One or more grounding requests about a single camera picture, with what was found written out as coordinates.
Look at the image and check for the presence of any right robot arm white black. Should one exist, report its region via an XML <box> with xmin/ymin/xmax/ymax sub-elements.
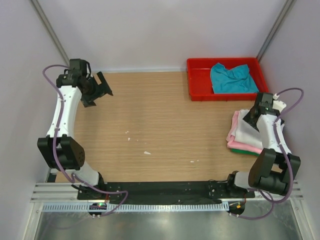
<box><xmin>225</xmin><ymin>92</ymin><xmax>301</xmax><ymax>202</ymax></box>

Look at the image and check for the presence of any folded green t shirt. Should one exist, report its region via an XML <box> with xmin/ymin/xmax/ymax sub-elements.
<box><xmin>230</xmin><ymin>148</ymin><xmax>260</xmax><ymax>157</ymax></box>

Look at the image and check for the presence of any white slotted cable duct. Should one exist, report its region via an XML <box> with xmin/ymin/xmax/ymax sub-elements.
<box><xmin>42</xmin><ymin>201</ymin><xmax>229</xmax><ymax>213</ymax></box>

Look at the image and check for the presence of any right aluminium frame post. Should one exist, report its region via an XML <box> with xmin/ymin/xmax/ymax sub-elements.
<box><xmin>256</xmin><ymin>0</ymin><xmax>297</xmax><ymax>63</ymax></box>

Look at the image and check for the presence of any red plastic tray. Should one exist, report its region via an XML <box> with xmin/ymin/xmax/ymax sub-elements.
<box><xmin>186</xmin><ymin>57</ymin><xmax>269</xmax><ymax>101</ymax></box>

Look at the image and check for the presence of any aluminium front rail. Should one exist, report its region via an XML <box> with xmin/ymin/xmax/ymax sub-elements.
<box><xmin>31</xmin><ymin>180</ymin><xmax>304</xmax><ymax>202</ymax></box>

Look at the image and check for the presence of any white t shirt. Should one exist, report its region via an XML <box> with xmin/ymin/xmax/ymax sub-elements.
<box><xmin>234</xmin><ymin>109</ymin><xmax>286</xmax><ymax>150</ymax></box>

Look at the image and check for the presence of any left aluminium frame post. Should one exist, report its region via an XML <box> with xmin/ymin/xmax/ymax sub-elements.
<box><xmin>29</xmin><ymin>0</ymin><xmax>69</xmax><ymax>66</ymax></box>

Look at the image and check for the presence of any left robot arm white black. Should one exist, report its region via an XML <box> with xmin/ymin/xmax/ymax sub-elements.
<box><xmin>37</xmin><ymin>58</ymin><xmax>113</xmax><ymax>200</ymax></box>

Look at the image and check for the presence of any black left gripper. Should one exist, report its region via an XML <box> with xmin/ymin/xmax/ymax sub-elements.
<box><xmin>81</xmin><ymin>72</ymin><xmax>112</xmax><ymax>108</ymax></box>

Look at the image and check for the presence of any aluminium frame post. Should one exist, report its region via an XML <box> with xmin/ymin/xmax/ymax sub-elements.
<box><xmin>29</xmin><ymin>0</ymin><xmax>69</xmax><ymax>66</ymax></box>
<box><xmin>256</xmin><ymin>0</ymin><xmax>297</xmax><ymax>63</ymax></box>

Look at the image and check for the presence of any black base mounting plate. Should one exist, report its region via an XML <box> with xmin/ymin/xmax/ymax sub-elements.
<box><xmin>72</xmin><ymin>180</ymin><xmax>255</xmax><ymax>205</ymax></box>

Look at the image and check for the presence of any teal t shirt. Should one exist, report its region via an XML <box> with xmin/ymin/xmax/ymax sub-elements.
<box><xmin>210</xmin><ymin>63</ymin><xmax>259</xmax><ymax>94</ymax></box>

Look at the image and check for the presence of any folded pink t shirt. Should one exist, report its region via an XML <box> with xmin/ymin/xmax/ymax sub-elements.
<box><xmin>226</xmin><ymin>109</ymin><xmax>262</xmax><ymax>154</ymax></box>

